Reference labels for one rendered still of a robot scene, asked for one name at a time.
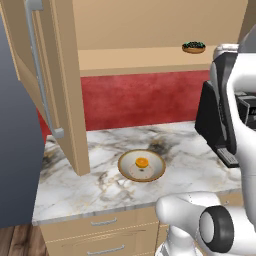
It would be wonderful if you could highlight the orange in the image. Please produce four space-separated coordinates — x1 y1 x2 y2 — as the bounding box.
135 157 150 169

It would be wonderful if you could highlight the tan wall cabinet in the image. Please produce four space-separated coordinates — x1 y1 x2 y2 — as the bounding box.
72 0 249 78

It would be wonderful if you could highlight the black coffee machine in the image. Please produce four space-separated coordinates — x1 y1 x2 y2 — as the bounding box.
194 79 256 169

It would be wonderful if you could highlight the grey drawer handle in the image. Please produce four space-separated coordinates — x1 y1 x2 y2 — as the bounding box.
90 217 119 227
86 244 127 256

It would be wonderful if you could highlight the grey cabinet door handle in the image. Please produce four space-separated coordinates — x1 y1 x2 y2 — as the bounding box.
24 0 65 140

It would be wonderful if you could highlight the brown round dark-topped pastry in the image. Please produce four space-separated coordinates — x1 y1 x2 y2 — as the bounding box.
181 41 207 55

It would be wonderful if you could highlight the tan drawer front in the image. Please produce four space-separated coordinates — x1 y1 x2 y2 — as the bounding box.
44 222 161 256
39 206 160 243

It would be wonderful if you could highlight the dark grey fridge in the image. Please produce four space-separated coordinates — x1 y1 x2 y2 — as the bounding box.
0 13 46 230

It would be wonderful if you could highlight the white bowl with tan rim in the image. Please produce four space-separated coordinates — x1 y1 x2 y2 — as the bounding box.
117 148 167 183

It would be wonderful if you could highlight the tan cabinet door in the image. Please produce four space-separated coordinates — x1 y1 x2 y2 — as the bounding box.
0 0 91 177
237 0 256 35

